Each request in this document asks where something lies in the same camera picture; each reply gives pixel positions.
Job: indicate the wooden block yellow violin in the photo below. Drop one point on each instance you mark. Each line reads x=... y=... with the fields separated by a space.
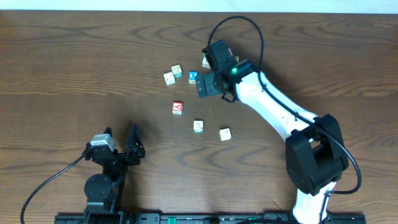
x=225 y=134

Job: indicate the wooden block green edge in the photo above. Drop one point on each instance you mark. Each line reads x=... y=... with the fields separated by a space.
x=198 y=126

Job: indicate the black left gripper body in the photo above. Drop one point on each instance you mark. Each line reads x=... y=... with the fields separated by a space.
x=123 y=161

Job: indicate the wooden block red A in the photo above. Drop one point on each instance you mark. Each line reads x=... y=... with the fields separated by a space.
x=177 y=107

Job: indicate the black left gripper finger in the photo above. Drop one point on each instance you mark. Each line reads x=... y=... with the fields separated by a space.
x=134 y=142
x=108 y=131

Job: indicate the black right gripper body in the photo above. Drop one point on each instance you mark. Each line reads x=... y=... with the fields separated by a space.
x=212 y=83

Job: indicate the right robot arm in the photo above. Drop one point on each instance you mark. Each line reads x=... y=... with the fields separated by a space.
x=314 y=151

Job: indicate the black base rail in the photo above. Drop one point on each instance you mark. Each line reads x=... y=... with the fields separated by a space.
x=154 y=218

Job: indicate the wooden block blue X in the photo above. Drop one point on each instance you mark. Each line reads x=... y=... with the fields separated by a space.
x=192 y=77

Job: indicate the wooden block green side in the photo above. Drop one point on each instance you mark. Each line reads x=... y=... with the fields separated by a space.
x=177 y=71

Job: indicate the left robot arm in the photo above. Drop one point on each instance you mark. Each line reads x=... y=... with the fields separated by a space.
x=104 y=190

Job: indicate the wooden block green letter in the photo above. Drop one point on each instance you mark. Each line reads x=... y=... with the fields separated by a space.
x=169 y=78

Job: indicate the wooden block umbrella drawing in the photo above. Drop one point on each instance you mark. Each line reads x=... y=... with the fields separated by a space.
x=205 y=63

